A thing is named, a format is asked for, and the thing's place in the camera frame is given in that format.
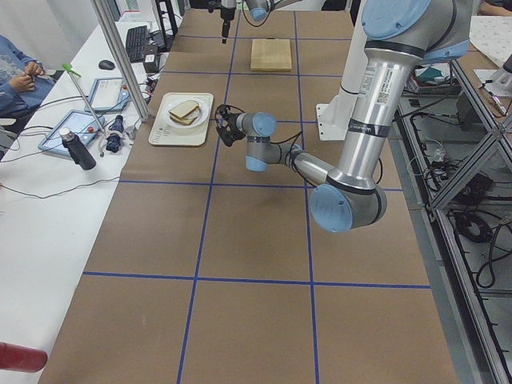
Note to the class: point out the black keyboard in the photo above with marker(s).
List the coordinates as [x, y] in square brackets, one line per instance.
[135, 43]

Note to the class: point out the folded dark blue umbrella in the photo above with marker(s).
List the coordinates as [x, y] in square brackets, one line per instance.
[115, 135]

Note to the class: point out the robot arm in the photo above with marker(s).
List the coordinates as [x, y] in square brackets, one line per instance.
[400, 36]
[259, 11]

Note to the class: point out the bread slice on plate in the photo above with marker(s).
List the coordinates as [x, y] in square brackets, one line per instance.
[187, 120]

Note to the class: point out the far teach pendant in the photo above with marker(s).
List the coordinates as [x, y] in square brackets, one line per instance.
[108, 95]

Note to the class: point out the metal rod green tip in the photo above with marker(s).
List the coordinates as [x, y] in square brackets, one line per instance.
[74, 77]

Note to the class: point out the black computer mouse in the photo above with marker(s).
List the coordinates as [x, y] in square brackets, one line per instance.
[106, 65]

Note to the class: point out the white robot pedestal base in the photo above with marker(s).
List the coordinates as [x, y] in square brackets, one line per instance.
[333, 118]

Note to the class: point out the bread slice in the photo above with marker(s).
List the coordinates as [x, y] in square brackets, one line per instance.
[183, 109]
[187, 120]

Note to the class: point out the black water bottle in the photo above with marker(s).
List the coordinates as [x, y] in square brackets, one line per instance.
[76, 149]

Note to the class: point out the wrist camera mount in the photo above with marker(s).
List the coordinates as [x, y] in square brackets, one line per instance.
[219, 115]

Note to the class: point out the small black box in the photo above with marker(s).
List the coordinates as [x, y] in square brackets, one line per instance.
[151, 63]

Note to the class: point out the wooden cutting board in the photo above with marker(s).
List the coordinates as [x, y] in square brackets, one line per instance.
[271, 54]

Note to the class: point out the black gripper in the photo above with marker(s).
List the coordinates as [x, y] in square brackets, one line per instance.
[228, 9]
[233, 123]

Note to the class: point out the cream bear tray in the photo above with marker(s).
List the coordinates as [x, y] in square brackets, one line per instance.
[162, 134]

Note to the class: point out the aluminium frame post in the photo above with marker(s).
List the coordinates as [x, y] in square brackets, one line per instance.
[116, 46]

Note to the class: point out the red cylinder bottle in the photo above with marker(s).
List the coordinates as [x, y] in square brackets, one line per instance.
[21, 358]

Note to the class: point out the seated person in blue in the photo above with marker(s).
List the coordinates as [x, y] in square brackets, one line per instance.
[24, 84]

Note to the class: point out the white round plate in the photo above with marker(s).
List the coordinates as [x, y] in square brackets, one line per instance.
[203, 110]

